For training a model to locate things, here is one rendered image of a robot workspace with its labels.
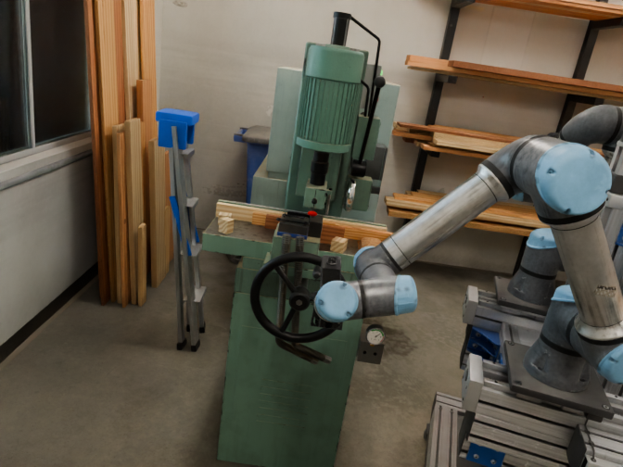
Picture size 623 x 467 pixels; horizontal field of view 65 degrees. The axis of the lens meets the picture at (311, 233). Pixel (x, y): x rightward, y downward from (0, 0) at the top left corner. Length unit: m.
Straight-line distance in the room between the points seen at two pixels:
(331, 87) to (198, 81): 2.54
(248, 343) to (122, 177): 1.34
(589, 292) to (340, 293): 0.49
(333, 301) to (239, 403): 1.04
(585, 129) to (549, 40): 2.53
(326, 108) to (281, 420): 1.10
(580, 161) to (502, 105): 3.17
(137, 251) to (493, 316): 1.95
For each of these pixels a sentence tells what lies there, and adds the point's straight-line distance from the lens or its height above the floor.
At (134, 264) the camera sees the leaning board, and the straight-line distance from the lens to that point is 2.93.
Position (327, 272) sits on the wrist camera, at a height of 1.02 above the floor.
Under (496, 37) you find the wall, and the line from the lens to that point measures 4.07.
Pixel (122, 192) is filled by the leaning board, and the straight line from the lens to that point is 2.77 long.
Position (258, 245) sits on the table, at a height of 0.89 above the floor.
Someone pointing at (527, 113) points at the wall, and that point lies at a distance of 4.18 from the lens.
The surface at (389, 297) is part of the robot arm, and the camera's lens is 0.95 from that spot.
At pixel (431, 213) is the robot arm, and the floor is 1.20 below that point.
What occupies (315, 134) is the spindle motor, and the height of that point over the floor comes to 1.25.
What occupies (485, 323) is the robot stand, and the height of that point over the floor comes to 0.70.
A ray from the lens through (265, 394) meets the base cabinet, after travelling 1.84.
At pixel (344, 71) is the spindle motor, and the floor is 1.44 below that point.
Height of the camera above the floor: 1.46
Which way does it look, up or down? 19 degrees down
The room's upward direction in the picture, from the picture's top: 9 degrees clockwise
